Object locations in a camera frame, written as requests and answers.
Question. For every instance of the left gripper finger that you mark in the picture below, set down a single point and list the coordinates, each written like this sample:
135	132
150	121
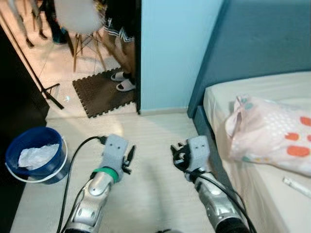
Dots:
131	153

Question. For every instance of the pink pillow orange spots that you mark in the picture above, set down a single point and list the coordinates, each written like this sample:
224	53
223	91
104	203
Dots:
267	131

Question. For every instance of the white tube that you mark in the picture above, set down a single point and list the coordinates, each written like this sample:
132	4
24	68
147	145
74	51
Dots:
294	184

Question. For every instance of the black foam mat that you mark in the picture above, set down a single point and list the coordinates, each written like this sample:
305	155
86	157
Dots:
102	97

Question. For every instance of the white slipper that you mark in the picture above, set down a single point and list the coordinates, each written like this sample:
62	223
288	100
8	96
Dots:
126	86
120	76

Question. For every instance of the blue bucket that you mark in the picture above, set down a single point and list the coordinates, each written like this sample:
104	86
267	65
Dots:
53	165

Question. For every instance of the crumpled white rubbish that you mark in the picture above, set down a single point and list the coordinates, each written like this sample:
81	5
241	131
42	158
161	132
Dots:
36	156

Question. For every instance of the black metal stand foot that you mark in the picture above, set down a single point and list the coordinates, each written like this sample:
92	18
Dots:
56	99

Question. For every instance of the person in black shorts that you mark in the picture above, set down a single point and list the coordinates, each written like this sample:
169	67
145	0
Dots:
121	29

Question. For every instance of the white chair wooden legs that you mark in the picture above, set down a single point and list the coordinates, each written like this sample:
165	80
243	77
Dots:
77	14

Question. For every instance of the person in dark trousers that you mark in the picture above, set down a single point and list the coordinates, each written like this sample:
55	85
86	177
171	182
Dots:
56	24

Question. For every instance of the person in light trousers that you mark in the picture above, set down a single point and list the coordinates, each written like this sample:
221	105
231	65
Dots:
22	24

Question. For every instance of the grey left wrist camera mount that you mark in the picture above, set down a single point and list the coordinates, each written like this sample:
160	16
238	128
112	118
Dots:
115	150

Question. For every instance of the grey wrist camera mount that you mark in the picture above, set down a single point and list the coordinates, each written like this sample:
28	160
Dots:
115	150
199	150

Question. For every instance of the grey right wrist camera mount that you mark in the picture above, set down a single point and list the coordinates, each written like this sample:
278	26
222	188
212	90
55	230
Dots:
199	150

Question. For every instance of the black door frame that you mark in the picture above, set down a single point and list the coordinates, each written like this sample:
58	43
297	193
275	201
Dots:
138	53

